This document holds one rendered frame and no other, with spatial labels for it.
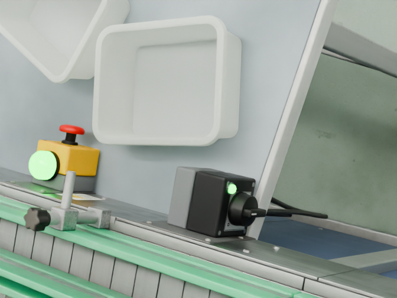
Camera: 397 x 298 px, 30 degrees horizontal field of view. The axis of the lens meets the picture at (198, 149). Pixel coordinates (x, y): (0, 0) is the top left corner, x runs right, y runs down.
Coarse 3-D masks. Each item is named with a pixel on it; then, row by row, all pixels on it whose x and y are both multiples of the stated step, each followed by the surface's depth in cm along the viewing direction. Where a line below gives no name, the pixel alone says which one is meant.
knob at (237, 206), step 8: (240, 192) 97; (232, 200) 95; (240, 200) 95; (248, 200) 95; (256, 200) 97; (232, 208) 95; (240, 208) 95; (248, 208) 95; (256, 208) 97; (232, 216) 95; (240, 216) 95; (248, 216) 94; (256, 216) 95; (264, 216) 97; (232, 224) 96; (240, 224) 96; (248, 224) 96
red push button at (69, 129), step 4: (64, 124) 115; (68, 124) 116; (60, 128) 114; (64, 128) 114; (68, 128) 113; (72, 128) 113; (76, 128) 114; (80, 128) 114; (68, 132) 114; (72, 132) 113; (76, 132) 114; (80, 132) 114; (68, 136) 115; (72, 136) 115; (68, 140) 115; (72, 140) 115
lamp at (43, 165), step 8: (40, 152) 111; (48, 152) 111; (32, 160) 111; (40, 160) 110; (48, 160) 110; (56, 160) 111; (32, 168) 111; (40, 168) 110; (48, 168) 110; (56, 168) 111; (40, 176) 110; (48, 176) 111
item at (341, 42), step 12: (336, 24) 110; (336, 36) 111; (348, 36) 114; (360, 36) 118; (324, 48) 115; (336, 48) 112; (348, 48) 116; (360, 48) 119; (372, 48) 123; (384, 48) 127; (348, 60) 154; (360, 60) 121; (372, 60) 124; (384, 60) 128; (396, 60) 133; (384, 72) 136; (396, 72) 135
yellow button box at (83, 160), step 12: (48, 144) 113; (60, 144) 112; (72, 144) 114; (60, 156) 112; (72, 156) 111; (84, 156) 114; (96, 156) 116; (60, 168) 111; (72, 168) 112; (84, 168) 114; (96, 168) 116; (36, 180) 114; (48, 180) 113; (60, 180) 111; (84, 180) 115
